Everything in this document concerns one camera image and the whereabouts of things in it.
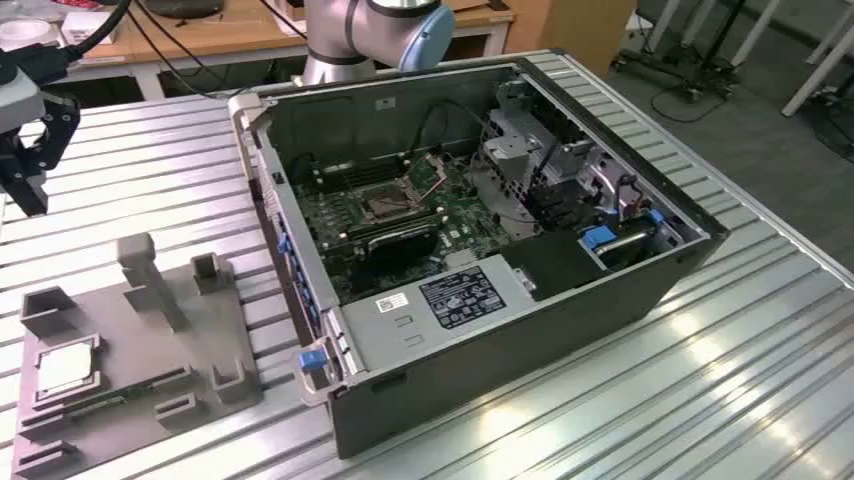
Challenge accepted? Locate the silver CPU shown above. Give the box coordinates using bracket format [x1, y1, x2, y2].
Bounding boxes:
[34, 343, 96, 392]

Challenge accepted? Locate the black RAM slot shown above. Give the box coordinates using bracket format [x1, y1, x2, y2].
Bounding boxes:
[336, 215, 442, 236]
[320, 171, 410, 193]
[313, 160, 406, 179]
[324, 232, 374, 251]
[310, 155, 405, 173]
[317, 166, 408, 186]
[332, 220, 442, 241]
[329, 227, 401, 246]

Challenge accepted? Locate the CPU socket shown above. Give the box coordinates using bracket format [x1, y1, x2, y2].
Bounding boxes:
[357, 183, 420, 222]

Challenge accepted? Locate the white cardboard box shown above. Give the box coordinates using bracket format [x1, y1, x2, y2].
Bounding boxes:
[58, 10, 122, 45]

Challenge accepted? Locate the black round object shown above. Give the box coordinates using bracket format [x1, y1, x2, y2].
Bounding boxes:
[144, 0, 225, 16]

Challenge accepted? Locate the grey parts rack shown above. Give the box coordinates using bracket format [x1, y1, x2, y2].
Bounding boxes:
[10, 232, 266, 479]

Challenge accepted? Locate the wooden desk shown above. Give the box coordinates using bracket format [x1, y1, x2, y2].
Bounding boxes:
[0, 0, 519, 101]

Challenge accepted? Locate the green RAM stick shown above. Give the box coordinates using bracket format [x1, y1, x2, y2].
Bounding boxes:
[62, 368, 189, 419]

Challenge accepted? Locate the thin metal locking lever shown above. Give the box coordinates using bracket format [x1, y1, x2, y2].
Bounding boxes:
[336, 170, 366, 199]

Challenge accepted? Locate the black graphics card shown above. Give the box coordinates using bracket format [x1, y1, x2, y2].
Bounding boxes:
[345, 227, 441, 296]

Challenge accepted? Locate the metal socket cover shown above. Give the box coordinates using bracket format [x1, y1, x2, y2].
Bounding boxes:
[398, 154, 449, 197]

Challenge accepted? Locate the grey power supply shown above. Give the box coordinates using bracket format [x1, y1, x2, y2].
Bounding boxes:
[326, 257, 539, 386]

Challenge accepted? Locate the green motherboard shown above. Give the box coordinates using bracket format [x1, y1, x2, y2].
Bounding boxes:
[292, 152, 535, 294]

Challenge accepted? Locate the grey metal disk bay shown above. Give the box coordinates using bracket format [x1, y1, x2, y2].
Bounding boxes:
[477, 79, 559, 234]

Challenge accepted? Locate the black plastic shroud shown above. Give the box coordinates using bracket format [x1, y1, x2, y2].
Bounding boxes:
[497, 230, 612, 302]

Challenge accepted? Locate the black open PC case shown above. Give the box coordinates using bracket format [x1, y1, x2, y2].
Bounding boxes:
[225, 47, 729, 460]

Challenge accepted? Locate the blue disk carrier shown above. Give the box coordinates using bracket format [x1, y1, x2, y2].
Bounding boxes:
[576, 209, 665, 274]

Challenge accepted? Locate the brown wooden cabinet panel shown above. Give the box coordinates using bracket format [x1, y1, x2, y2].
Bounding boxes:
[512, 0, 635, 79]

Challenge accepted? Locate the black wheeled stand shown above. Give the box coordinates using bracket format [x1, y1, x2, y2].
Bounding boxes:
[612, 0, 745, 104]

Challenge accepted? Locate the white desk leg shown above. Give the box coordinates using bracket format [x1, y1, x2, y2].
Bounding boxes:
[779, 0, 854, 118]

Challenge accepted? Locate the black chair base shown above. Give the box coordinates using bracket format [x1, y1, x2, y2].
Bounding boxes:
[809, 84, 854, 166]

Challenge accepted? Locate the thick black gripper cable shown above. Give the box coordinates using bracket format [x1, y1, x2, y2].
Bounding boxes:
[0, 0, 133, 84]

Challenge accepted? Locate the black network cable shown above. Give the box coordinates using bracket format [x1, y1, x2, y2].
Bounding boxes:
[124, 4, 234, 99]

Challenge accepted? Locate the black looped wire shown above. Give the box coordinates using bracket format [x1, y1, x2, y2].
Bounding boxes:
[408, 101, 496, 157]

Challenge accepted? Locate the dark thin wire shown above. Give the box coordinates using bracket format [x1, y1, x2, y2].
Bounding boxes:
[613, 173, 653, 222]

